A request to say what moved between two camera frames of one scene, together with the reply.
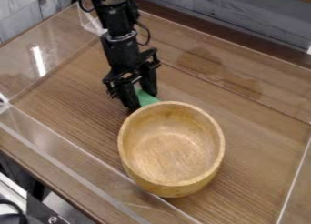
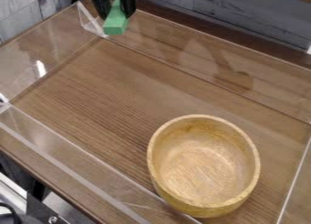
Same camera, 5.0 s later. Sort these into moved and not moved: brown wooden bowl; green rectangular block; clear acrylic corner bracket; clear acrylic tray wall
Moved: green rectangular block; brown wooden bowl
Not moved: clear acrylic corner bracket; clear acrylic tray wall
